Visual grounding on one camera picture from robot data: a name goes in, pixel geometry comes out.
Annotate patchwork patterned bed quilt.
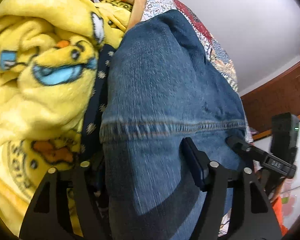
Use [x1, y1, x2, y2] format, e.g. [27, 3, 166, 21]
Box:
[79, 0, 253, 237]

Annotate white cabinet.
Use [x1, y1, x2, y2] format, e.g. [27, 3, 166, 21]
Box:
[281, 126, 300, 229]

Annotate blue denim jeans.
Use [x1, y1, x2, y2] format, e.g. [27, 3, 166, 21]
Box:
[99, 9, 253, 240]

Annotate yellow duck fleece blanket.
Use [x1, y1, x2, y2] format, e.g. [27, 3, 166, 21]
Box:
[0, 0, 133, 235]

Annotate right hand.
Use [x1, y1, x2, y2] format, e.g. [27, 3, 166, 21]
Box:
[256, 168, 285, 203]

